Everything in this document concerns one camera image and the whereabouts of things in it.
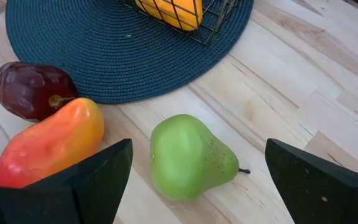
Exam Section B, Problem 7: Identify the red orange mango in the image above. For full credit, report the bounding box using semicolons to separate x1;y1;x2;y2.
0;97;105;189

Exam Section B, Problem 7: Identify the dark red apple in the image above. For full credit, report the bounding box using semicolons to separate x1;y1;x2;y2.
0;60;80;123

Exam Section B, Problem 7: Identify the orange-yellow fruit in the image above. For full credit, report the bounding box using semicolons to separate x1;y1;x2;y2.
134;0;204;32

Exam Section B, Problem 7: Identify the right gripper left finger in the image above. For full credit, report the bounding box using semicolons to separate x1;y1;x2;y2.
0;138;134;224

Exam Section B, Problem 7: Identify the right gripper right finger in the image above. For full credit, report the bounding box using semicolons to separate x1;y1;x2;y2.
265;138;358;224

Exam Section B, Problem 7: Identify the round blue woven placemat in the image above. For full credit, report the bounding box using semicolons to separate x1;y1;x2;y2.
4;0;255;105

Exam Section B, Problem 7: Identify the wire produce basket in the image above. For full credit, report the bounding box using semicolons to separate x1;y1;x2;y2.
116;0;241;46

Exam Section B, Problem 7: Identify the green pear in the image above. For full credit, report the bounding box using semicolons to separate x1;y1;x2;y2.
149;113;251;202

